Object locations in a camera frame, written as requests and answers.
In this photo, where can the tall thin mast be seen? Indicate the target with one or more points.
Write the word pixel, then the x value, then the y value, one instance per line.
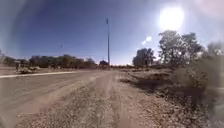
pixel 108 43

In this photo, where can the dark leafy tree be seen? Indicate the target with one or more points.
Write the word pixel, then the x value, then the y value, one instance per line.
pixel 143 58

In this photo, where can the brown gravel dirt road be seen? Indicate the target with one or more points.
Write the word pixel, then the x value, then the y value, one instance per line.
pixel 83 100

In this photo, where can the dry scrub verge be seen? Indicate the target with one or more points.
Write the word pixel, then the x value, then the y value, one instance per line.
pixel 160 81

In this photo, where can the row of trees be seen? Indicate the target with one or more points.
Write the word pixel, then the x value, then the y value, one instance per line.
pixel 56 62

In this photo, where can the large dark tree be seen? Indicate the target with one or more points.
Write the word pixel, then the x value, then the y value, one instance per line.
pixel 176 46

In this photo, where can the pale concrete kerb strip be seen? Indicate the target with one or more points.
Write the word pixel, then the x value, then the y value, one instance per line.
pixel 36 74

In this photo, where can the dry bush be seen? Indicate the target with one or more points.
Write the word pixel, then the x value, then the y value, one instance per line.
pixel 206 71

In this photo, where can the pale bare ground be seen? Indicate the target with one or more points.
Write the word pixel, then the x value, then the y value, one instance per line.
pixel 8 70

